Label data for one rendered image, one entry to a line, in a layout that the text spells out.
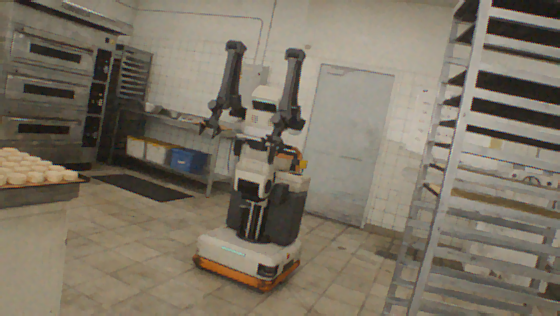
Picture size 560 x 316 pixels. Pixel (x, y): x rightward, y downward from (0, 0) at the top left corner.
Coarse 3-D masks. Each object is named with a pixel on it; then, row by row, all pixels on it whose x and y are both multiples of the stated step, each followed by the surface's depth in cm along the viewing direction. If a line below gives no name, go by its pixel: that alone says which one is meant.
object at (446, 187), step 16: (480, 0) 118; (480, 16) 116; (480, 32) 117; (480, 48) 117; (464, 80) 121; (464, 96) 119; (464, 112) 119; (464, 128) 119; (448, 160) 122; (448, 176) 121; (448, 192) 122; (432, 224) 124; (432, 240) 123; (432, 256) 124; (416, 288) 125; (416, 304) 125
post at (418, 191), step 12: (456, 24) 159; (456, 36) 160; (444, 60) 161; (444, 72) 161; (444, 84) 162; (432, 132) 164; (420, 168) 168; (420, 192) 166; (408, 228) 168; (396, 264) 171; (396, 276) 170; (384, 312) 172
